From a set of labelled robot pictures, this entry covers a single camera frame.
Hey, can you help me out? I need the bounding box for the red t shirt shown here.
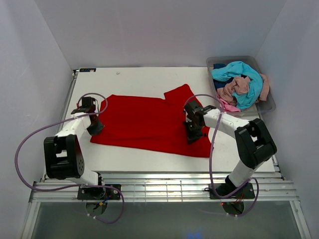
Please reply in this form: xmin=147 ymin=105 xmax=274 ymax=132
xmin=90 ymin=84 xmax=211 ymax=158

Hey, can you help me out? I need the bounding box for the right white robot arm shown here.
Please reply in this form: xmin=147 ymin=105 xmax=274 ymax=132
xmin=184 ymin=100 xmax=277 ymax=199

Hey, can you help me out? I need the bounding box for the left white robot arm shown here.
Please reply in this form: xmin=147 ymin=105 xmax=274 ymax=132
xmin=44 ymin=97 xmax=106 ymax=199

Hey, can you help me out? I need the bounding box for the pink t shirt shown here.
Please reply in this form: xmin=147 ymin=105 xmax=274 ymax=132
xmin=219 ymin=98 xmax=241 ymax=112

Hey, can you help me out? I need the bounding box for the dark blue t shirt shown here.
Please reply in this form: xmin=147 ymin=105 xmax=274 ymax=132
xmin=213 ymin=63 xmax=233 ymax=89

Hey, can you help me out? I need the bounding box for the beige t shirt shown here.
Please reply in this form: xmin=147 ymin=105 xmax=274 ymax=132
xmin=217 ymin=74 xmax=270 ymax=110

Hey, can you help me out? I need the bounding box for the blue label sticker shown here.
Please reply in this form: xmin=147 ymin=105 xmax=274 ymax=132
xmin=79 ymin=68 xmax=96 ymax=72

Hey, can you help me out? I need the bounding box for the turquoise t shirt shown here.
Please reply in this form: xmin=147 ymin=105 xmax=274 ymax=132
xmin=211 ymin=61 xmax=270 ymax=112

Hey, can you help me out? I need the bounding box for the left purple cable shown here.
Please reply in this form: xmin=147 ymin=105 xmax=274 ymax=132
xmin=14 ymin=92 xmax=125 ymax=224

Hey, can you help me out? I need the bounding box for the purple cable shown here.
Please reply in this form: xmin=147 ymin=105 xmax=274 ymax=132
xmin=184 ymin=94 xmax=260 ymax=218
xmin=14 ymin=92 xmax=125 ymax=224

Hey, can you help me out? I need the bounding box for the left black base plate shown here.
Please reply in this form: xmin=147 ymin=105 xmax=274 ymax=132
xmin=77 ymin=184 xmax=121 ymax=201

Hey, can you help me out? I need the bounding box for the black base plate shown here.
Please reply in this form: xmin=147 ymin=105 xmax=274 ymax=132
xmin=205 ymin=178 xmax=255 ymax=199
xmin=77 ymin=184 xmax=121 ymax=201

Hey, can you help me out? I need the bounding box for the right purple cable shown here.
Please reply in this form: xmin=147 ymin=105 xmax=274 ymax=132
xmin=184 ymin=94 xmax=260 ymax=218

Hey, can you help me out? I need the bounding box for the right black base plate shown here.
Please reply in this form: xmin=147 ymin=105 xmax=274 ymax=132
xmin=205 ymin=178 xmax=255 ymax=199

